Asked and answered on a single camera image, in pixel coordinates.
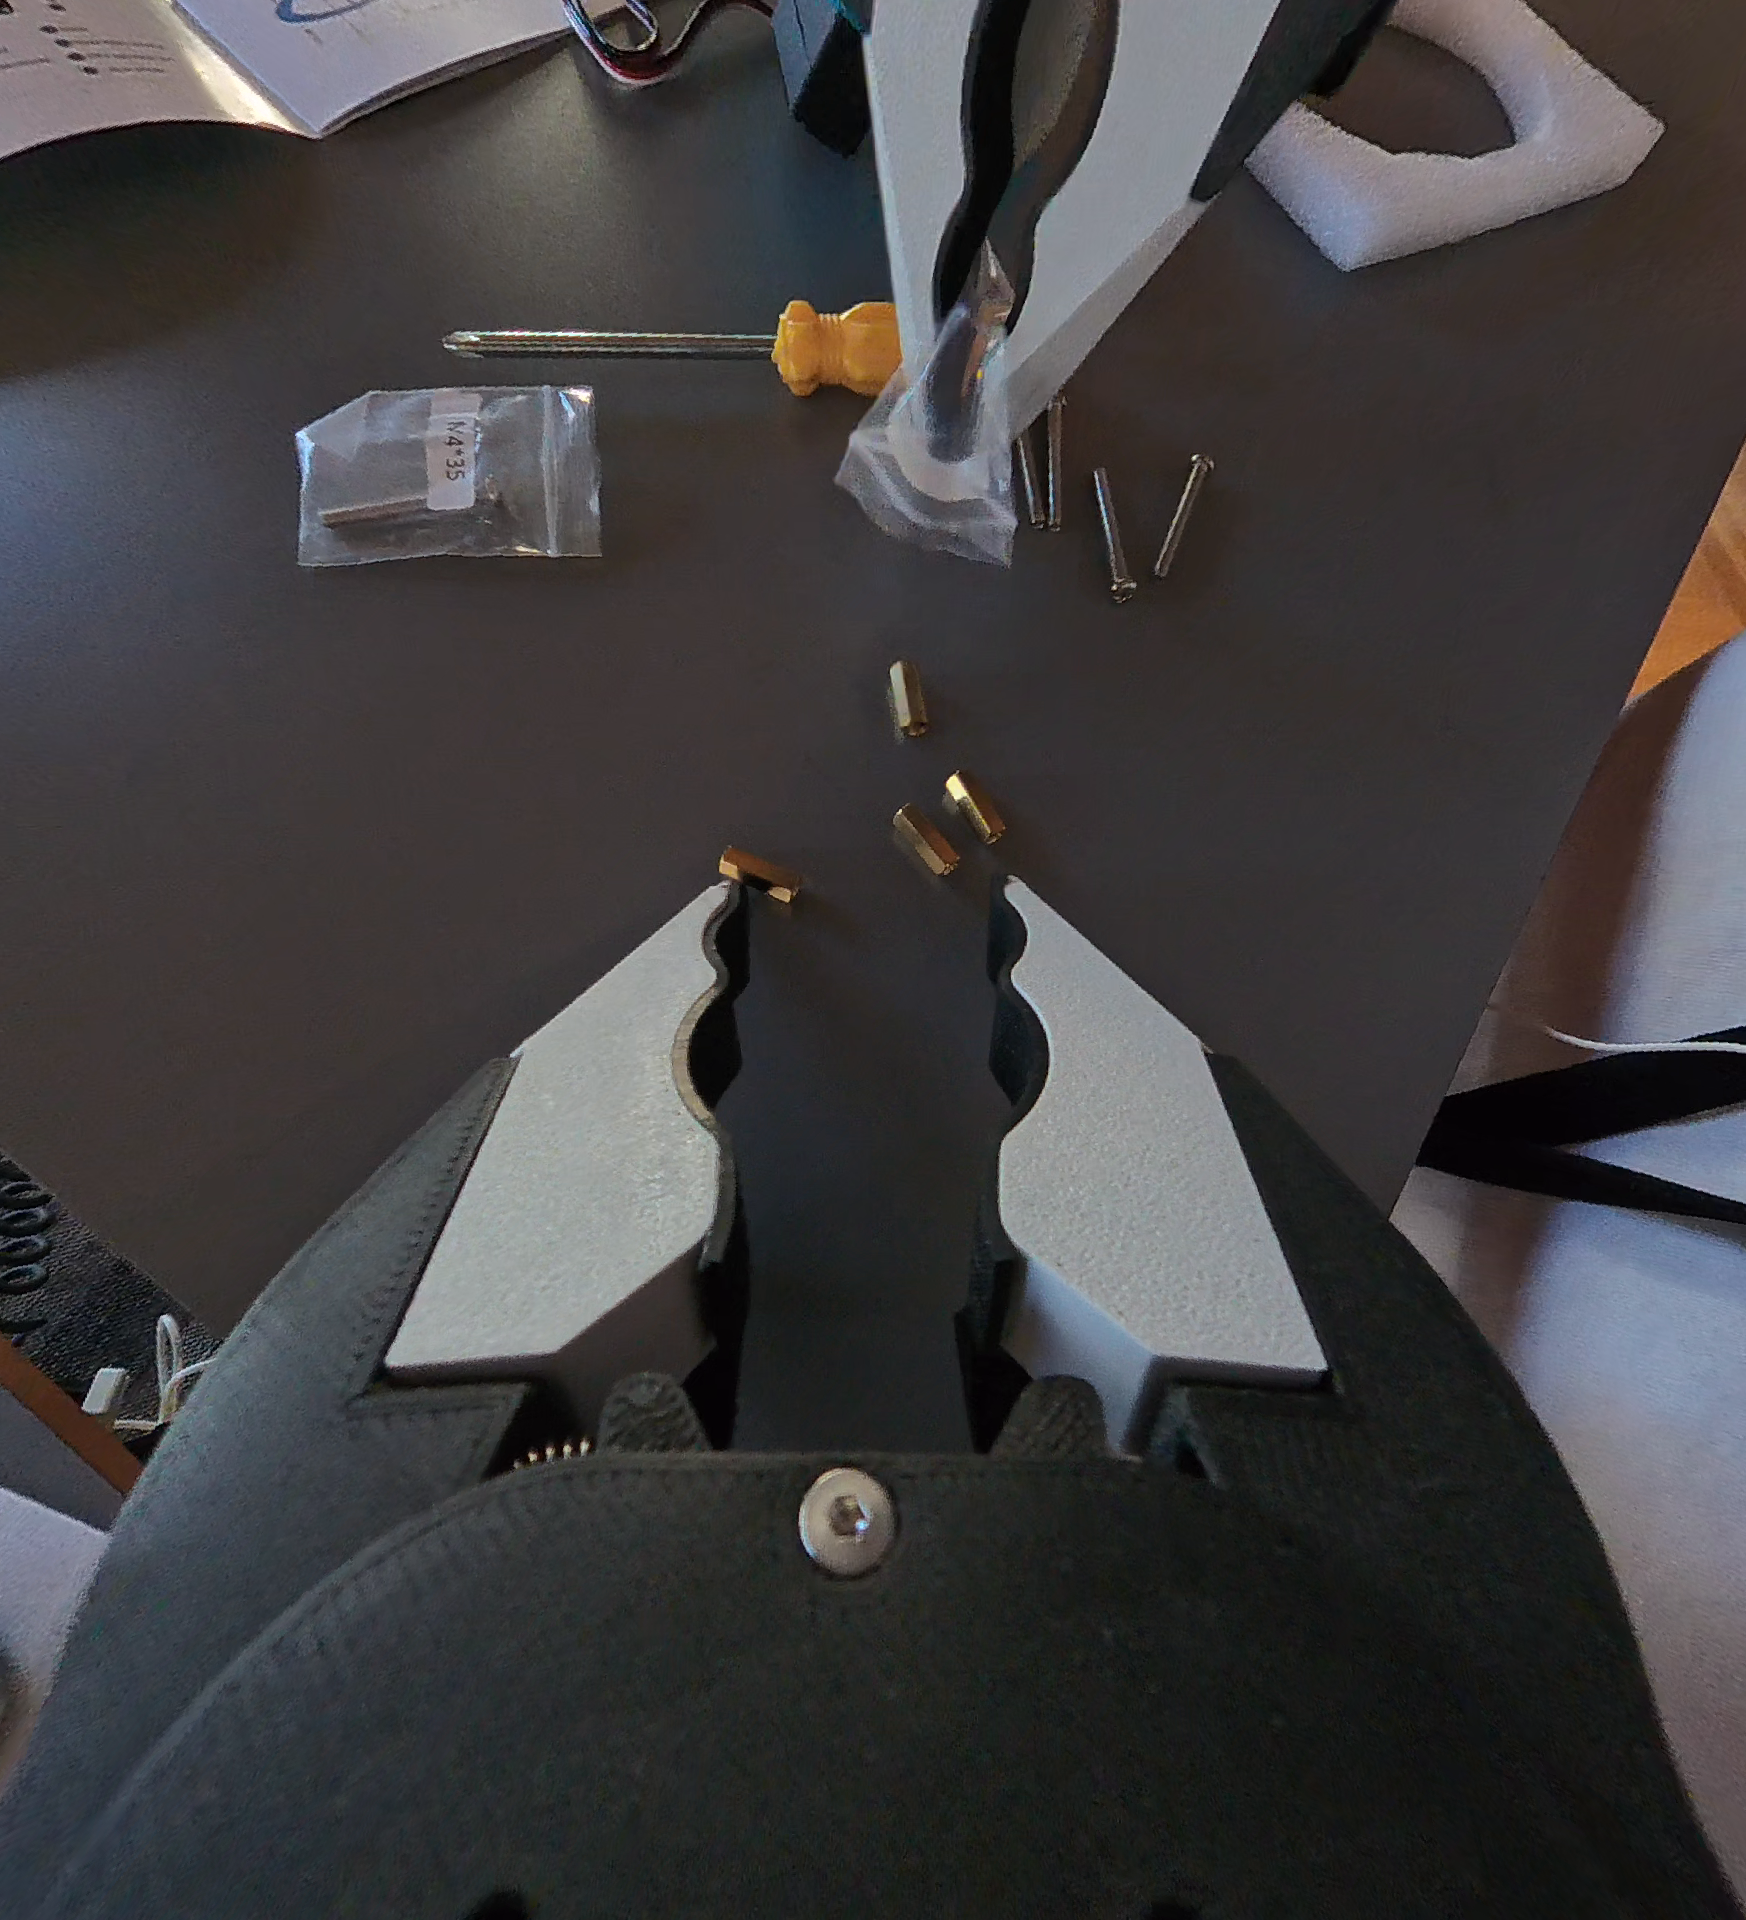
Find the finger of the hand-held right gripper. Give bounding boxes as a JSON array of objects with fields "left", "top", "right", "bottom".
[
  {"left": 863, "top": 0, "right": 1033, "bottom": 370},
  {"left": 987, "top": 0, "right": 1284, "bottom": 440}
]

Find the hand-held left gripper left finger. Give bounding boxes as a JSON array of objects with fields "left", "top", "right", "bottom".
[{"left": 380, "top": 878, "right": 748, "bottom": 1397}]

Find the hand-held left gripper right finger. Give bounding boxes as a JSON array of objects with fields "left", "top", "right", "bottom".
[{"left": 963, "top": 874, "right": 1336, "bottom": 1458}]

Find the small clear plastic bag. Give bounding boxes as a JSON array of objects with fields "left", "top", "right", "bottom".
[{"left": 834, "top": 248, "right": 1033, "bottom": 568}]

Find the white instruction booklet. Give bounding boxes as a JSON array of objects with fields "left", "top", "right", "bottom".
[{"left": 0, "top": 0, "right": 582, "bottom": 203}]

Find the white foam piece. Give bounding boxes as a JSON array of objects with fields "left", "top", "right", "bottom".
[{"left": 1246, "top": 0, "right": 1669, "bottom": 276}]

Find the labelled bag of long screws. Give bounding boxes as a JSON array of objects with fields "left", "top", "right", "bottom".
[{"left": 297, "top": 384, "right": 606, "bottom": 568}]

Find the person's white garment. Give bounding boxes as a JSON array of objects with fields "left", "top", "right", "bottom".
[{"left": 1391, "top": 571, "right": 1746, "bottom": 1920}]

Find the yellow handled screwdriver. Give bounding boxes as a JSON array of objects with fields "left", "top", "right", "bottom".
[{"left": 440, "top": 297, "right": 905, "bottom": 398}]

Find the red black servo cable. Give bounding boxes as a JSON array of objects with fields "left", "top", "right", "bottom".
[{"left": 562, "top": 0, "right": 785, "bottom": 84}]

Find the black strap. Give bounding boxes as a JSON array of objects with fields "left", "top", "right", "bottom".
[{"left": 1417, "top": 1008, "right": 1746, "bottom": 1259}]

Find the white string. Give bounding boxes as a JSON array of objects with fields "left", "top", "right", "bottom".
[{"left": 1545, "top": 1023, "right": 1746, "bottom": 1073}]

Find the black coiled cable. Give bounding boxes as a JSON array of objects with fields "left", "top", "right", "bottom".
[{"left": 0, "top": 1072, "right": 221, "bottom": 1397}]

